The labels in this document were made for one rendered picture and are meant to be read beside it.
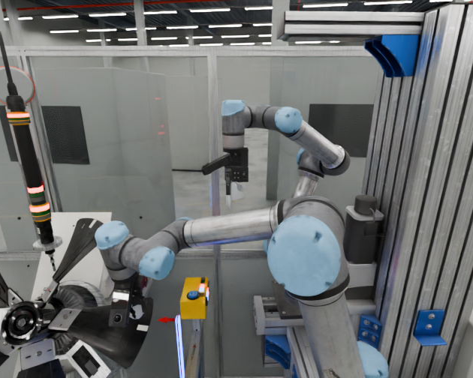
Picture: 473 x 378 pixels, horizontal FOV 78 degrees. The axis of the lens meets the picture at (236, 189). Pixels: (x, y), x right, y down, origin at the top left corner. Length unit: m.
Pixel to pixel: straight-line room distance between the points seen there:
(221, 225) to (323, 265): 0.31
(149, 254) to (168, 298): 1.21
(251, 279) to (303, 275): 1.30
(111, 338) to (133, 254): 0.37
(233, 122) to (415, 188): 0.54
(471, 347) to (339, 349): 0.61
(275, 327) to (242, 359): 0.88
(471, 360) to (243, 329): 1.23
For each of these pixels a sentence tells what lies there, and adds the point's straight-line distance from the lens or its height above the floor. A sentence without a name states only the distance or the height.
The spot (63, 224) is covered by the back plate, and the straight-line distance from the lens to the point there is 1.46.
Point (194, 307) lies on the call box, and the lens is 1.27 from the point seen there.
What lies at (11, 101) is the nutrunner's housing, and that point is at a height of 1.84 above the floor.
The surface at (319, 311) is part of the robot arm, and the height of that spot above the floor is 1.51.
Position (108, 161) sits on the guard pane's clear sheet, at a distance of 1.63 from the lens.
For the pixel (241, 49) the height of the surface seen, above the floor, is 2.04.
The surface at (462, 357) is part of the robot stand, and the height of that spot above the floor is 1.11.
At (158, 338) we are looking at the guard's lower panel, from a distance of 2.12.
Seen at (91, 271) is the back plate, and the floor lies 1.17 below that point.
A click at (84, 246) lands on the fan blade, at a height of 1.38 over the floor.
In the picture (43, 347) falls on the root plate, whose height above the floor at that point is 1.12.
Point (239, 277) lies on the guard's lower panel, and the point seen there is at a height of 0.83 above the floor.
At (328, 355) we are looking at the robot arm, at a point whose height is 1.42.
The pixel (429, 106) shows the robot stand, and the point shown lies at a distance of 0.79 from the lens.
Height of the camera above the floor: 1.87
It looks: 19 degrees down
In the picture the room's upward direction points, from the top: straight up
